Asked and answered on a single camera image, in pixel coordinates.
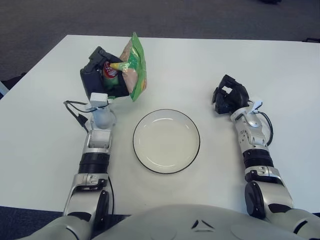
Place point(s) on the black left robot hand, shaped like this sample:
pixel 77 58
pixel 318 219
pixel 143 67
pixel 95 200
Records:
pixel 91 80

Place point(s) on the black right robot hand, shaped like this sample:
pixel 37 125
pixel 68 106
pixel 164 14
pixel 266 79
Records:
pixel 238 97

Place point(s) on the green potato chips bag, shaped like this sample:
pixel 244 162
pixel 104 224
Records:
pixel 136 62

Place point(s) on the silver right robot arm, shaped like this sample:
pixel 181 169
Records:
pixel 252 137

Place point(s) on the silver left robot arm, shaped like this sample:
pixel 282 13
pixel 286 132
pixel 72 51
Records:
pixel 96 140

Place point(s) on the white plate with black rim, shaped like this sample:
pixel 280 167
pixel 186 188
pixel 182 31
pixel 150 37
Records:
pixel 166 142

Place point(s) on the white neighbouring desk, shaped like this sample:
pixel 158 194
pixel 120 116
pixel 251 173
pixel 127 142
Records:
pixel 1 90

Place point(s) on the grey robot torso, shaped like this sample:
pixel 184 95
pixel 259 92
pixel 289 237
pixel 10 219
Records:
pixel 175 225

